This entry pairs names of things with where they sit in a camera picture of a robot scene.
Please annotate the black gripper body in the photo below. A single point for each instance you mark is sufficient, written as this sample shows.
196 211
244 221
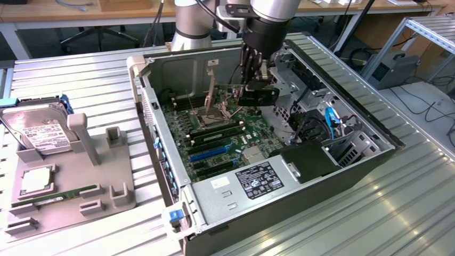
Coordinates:
265 34

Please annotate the green graphics card black shroud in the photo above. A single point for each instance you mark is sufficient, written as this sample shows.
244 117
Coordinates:
256 97

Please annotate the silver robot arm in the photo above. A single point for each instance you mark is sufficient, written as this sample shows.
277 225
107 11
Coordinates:
193 24

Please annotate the black office chair base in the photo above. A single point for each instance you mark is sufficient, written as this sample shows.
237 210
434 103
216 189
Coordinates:
103 33
309 19

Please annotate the open metal socket cover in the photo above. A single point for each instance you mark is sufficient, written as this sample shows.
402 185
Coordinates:
228 110

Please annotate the silver metal disk bay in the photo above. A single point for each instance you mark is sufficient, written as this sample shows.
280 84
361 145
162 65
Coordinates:
320 100

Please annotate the thin metal locking lever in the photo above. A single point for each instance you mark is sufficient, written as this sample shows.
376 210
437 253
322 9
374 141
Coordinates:
190 101

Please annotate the black RAM slot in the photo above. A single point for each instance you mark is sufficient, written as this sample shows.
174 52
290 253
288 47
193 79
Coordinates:
182 96
214 131
182 99
216 134
184 103
212 128
184 106

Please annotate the CPU socket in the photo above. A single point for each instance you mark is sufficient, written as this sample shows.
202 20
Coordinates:
210 119

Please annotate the dark RAM stick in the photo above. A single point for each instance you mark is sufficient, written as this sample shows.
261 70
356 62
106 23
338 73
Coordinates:
218 137

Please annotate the green motherboard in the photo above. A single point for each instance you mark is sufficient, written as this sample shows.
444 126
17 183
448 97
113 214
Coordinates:
174 122

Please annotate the black slanted pole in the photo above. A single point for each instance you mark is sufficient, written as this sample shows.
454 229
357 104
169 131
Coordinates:
366 8

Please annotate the silver chipset heatsink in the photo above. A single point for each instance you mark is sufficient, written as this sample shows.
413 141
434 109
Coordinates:
253 156

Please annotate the black expansion slot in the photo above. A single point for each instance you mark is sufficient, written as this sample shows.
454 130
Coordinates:
218 172
214 168
208 148

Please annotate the blue expansion slot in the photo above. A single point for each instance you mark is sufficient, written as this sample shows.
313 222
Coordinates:
210 155

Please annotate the wooden box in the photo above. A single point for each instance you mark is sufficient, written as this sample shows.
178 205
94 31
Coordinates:
125 4

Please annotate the grey power supply unit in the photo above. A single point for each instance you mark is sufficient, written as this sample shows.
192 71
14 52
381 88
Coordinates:
221 202

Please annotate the open black PC case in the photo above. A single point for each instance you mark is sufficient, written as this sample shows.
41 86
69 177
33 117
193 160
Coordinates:
285 208

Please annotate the blue plastic disk caddy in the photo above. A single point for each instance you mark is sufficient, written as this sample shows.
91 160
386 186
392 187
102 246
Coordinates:
67 102

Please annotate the blue plastic latch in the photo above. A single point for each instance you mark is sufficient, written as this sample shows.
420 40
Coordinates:
176 216

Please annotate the silver hard disk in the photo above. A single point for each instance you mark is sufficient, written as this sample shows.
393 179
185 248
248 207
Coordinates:
39 125

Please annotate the grey parts rack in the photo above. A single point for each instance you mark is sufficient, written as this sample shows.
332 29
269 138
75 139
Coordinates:
71 181

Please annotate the silver CPU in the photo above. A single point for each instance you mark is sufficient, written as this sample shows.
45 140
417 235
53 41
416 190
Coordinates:
35 180

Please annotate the green RAM stick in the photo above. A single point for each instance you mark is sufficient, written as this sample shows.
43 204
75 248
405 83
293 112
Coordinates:
54 198

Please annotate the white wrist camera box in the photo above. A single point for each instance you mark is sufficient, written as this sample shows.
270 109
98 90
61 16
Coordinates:
232 18

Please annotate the black plastic duct cover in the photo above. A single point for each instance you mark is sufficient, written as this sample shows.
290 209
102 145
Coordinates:
306 160

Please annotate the wooden desk white frame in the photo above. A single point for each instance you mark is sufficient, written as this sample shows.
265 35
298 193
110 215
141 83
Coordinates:
43 13
392 8

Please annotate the aluminium profile frame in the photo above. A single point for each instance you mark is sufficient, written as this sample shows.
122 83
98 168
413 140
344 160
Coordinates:
426 29

